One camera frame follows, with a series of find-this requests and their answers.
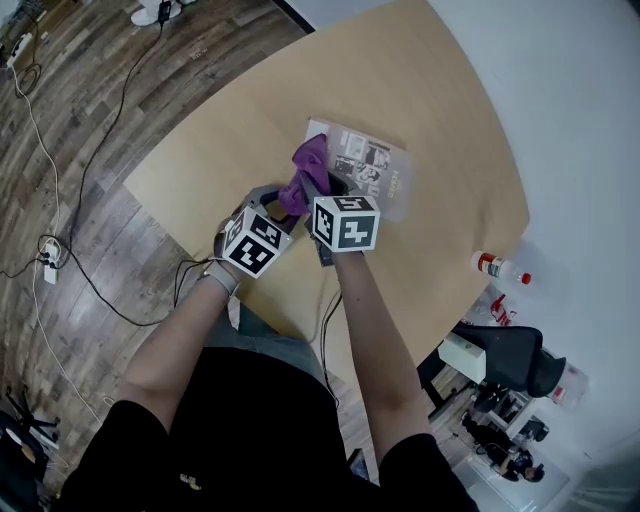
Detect small white box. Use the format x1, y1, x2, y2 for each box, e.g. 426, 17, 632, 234
438, 332, 487, 385

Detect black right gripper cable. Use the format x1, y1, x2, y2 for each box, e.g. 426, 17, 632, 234
319, 292, 344, 409

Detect long white floor cable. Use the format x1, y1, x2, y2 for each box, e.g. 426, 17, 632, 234
12, 67, 114, 426

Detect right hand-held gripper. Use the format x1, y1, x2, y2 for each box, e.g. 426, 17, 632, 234
297, 170, 382, 269

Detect white power strip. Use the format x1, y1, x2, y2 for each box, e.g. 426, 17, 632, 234
42, 239, 61, 285
5, 32, 34, 69

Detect grey photo-cover book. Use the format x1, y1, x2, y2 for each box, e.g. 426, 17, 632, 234
303, 117, 414, 226

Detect clear bottle red cap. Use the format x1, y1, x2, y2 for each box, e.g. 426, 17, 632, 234
470, 249, 532, 286

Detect black mesh office chair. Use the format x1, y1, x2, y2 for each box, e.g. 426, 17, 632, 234
417, 324, 567, 421

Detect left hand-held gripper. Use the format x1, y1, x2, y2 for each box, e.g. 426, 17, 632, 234
221, 183, 298, 280

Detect person's black shirt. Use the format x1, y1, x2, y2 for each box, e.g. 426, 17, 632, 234
54, 347, 481, 512

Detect person's left hand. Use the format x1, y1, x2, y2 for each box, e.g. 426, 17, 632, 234
213, 217, 237, 275

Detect person's grey trousers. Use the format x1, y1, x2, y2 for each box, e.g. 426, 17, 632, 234
204, 299, 326, 386

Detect clear bag red print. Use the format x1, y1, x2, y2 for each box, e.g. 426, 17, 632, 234
489, 293, 519, 327

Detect long black floor cable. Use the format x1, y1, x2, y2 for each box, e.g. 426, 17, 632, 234
67, 19, 166, 251

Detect person's left forearm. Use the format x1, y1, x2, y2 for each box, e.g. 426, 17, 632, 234
119, 277, 234, 436

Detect black phone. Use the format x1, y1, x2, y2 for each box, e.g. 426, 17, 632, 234
347, 447, 371, 481

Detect person's right forearm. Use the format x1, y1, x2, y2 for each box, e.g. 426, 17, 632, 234
332, 249, 431, 466

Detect purple cloth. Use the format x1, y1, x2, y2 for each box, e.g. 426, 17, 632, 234
277, 132, 331, 217

